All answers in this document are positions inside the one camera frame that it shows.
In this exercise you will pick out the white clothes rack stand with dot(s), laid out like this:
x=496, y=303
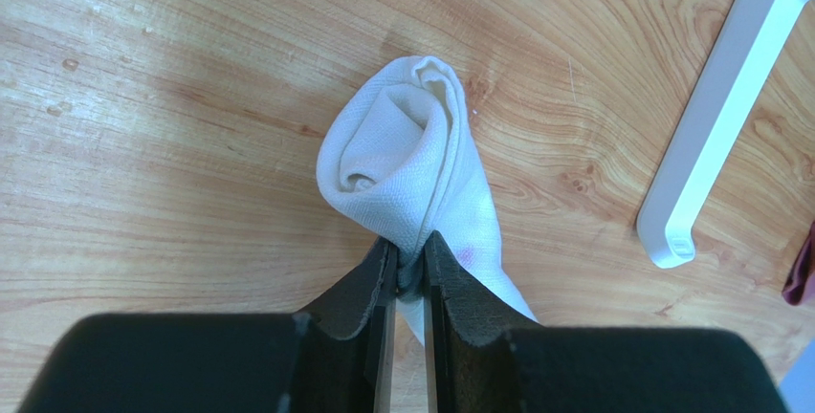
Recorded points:
x=746, y=49

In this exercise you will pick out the white cloth napkin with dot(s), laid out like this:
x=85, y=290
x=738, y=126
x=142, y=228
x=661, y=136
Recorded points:
x=400, y=160

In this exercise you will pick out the maroon shirt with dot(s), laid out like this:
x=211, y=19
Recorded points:
x=799, y=284

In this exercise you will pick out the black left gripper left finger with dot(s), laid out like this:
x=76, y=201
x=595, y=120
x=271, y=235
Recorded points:
x=332, y=355

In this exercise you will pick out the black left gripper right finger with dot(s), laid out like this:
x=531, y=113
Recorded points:
x=484, y=356

